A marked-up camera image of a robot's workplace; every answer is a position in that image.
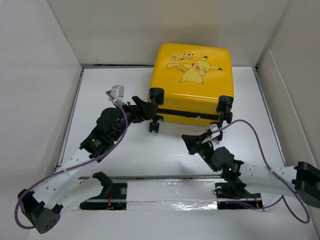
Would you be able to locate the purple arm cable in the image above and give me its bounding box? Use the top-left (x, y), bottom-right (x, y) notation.
top-left (14, 91), bottom-right (129, 230)
top-left (217, 119), bottom-right (311, 224)

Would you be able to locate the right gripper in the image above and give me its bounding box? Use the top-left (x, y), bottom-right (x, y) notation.
top-left (181, 132), bottom-right (218, 172)

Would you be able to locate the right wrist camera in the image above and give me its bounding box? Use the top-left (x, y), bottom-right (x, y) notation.
top-left (202, 124), bottom-right (223, 143)

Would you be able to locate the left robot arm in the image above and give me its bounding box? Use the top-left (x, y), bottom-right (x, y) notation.
top-left (14, 96), bottom-right (159, 234)

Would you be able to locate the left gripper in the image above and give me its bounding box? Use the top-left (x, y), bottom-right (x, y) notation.
top-left (113, 96), bottom-right (157, 141)

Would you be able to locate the yellow hard-shell suitcase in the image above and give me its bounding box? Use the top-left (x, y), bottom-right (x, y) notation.
top-left (148, 43), bottom-right (234, 133)

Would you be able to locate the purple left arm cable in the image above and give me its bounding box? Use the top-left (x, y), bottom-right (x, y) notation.
top-left (14, 91), bottom-right (129, 230)

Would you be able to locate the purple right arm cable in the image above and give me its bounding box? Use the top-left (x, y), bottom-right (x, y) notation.
top-left (217, 119), bottom-right (311, 224)

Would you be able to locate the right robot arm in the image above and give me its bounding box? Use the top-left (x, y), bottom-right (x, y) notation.
top-left (181, 132), bottom-right (320, 208)

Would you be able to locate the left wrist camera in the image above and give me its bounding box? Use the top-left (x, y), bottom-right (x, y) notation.
top-left (105, 85), bottom-right (131, 107)

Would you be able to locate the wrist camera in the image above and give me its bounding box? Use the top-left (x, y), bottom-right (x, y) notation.
top-left (202, 124), bottom-right (223, 143)
top-left (105, 85), bottom-right (131, 107)

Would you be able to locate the metal base rail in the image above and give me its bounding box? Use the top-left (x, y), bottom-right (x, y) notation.
top-left (80, 177), bottom-right (263, 211)

